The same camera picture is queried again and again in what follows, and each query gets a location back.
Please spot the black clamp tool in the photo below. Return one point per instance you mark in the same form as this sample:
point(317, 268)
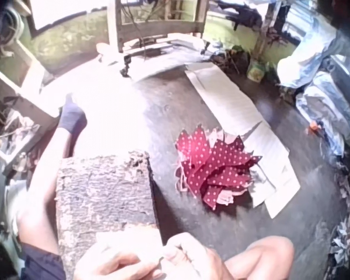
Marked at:
point(125, 65)

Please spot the person's legs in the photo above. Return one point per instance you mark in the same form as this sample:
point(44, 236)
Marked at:
point(41, 189)

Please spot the stack of white boards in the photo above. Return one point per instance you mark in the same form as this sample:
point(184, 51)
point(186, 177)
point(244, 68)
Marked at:
point(175, 43)

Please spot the rough wooden block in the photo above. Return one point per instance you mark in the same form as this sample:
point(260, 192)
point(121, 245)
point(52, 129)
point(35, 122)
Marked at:
point(105, 192)

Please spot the long white paper sheet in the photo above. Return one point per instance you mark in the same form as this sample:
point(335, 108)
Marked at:
point(245, 125)

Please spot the heap of clear plastic bags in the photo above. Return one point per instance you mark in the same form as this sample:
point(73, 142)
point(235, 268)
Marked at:
point(323, 87)

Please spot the person's left fingers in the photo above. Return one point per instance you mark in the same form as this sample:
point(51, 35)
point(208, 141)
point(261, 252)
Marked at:
point(134, 266)

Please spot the wooden shelf rack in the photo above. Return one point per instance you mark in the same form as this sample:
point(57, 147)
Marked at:
point(272, 23)

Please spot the heap of dark debris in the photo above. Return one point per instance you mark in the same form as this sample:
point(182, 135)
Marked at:
point(229, 58)

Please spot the pile of red dotted fabric pieces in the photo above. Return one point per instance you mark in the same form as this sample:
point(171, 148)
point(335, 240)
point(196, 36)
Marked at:
point(216, 172)

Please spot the wooden furniture frame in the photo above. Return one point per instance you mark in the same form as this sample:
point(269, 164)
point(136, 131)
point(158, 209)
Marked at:
point(14, 93)

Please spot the round grey fan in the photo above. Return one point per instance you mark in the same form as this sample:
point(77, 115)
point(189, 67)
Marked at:
point(7, 24)

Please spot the person's left hand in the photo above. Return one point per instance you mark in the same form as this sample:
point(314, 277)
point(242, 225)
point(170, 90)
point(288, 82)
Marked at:
point(105, 262)

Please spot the heap of paper scraps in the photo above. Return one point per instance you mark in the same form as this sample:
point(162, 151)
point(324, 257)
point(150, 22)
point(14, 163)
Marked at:
point(342, 230)

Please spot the pale fabric piece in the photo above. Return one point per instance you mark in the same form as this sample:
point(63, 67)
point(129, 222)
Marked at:
point(128, 240)

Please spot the person's right fingers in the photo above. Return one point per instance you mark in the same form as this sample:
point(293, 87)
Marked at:
point(182, 248)

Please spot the person's right hand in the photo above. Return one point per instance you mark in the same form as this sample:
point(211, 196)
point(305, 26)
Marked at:
point(198, 262)

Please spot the wooden chair frame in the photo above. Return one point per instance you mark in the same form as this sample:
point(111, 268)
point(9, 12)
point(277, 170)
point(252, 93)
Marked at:
point(157, 26)

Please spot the green printed bag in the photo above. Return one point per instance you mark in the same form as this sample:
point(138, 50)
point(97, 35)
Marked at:
point(256, 71)

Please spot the small orange object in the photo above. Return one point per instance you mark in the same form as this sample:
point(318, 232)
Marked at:
point(313, 126)

